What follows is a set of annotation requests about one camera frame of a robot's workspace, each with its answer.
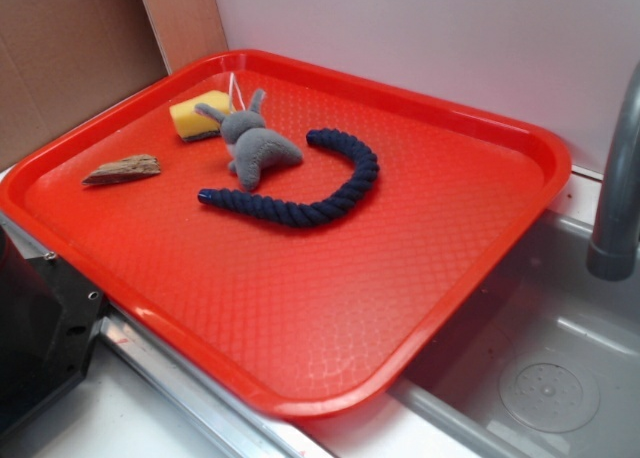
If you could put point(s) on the brown wood chip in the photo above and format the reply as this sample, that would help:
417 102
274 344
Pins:
124 170

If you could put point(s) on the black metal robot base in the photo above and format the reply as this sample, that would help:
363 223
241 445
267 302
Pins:
50 316

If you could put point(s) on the red plastic tray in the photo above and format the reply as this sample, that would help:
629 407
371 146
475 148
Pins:
296 322

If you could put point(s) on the grey plush bunny toy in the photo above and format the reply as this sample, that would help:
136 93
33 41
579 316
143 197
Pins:
251 144

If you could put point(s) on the yellow sponge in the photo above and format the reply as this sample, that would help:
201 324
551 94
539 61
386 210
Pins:
189 125

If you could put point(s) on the grey sink basin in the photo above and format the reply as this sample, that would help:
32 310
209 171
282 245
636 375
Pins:
541 361

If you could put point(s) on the grey faucet pipe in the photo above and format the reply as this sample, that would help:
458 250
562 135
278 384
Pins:
614 241

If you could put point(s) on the brown cardboard panel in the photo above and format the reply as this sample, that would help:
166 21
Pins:
65 61

